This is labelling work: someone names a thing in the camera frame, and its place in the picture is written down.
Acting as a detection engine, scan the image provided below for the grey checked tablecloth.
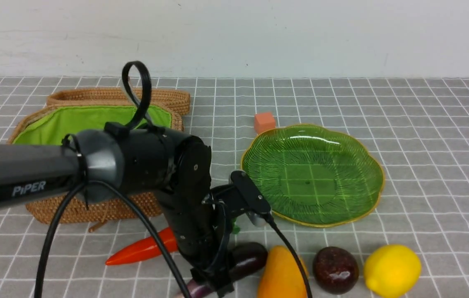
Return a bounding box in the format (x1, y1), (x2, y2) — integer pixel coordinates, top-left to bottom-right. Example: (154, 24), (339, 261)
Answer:
(0, 76), (469, 298)

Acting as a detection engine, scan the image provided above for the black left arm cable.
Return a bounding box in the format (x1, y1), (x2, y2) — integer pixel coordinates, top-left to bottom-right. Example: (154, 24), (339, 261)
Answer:
(34, 61), (313, 298)

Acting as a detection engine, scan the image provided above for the woven wicker basket green lining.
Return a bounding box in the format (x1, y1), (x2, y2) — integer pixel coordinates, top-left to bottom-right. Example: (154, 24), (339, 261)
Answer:
(7, 102), (184, 233)

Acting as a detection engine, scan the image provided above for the green glass leaf plate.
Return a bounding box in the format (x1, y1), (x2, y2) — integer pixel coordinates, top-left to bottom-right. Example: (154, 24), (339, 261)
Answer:
(240, 124), (385, 228)

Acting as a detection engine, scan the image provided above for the dark red passion fruit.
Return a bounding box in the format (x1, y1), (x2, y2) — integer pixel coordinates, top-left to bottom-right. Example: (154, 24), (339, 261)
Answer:
(312, 246), (360, 295)

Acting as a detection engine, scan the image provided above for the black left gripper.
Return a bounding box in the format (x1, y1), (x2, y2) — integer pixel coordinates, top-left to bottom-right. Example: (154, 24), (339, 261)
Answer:
(155, 184), (247, 298)

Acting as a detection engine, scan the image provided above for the woven wicker basket lid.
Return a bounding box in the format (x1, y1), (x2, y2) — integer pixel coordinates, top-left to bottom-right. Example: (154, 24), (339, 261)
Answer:
(46, 86), (191, 116)

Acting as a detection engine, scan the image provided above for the orange carrot with green leaves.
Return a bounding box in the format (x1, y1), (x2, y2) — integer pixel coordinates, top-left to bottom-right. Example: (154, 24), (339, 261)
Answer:
(105, 228), (178, 266)

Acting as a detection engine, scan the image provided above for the orange mango toy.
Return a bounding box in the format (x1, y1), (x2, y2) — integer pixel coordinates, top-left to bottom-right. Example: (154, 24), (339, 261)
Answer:
(257, 245), (307, 298)

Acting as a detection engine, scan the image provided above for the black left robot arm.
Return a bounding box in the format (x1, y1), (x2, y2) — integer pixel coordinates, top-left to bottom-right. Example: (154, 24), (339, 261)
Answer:
(0, 123), (259, 298)

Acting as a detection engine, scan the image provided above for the yellow lemon toy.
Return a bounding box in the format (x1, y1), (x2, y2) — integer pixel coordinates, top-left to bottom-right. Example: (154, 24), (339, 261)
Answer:
(363, 245), (422, 298)

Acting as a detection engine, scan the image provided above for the small orange cube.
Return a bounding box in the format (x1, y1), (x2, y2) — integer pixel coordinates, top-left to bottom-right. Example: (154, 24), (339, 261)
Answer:
(254, 112), (276, 135)

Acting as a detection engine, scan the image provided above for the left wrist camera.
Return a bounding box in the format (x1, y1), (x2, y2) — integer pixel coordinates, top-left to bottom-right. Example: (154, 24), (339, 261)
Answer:
(227, 170), (272, 227)

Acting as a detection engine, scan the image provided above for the purple eggplant toy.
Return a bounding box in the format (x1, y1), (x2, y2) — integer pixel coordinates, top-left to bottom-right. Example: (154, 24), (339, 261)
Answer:
(186, 242), (268, 298)

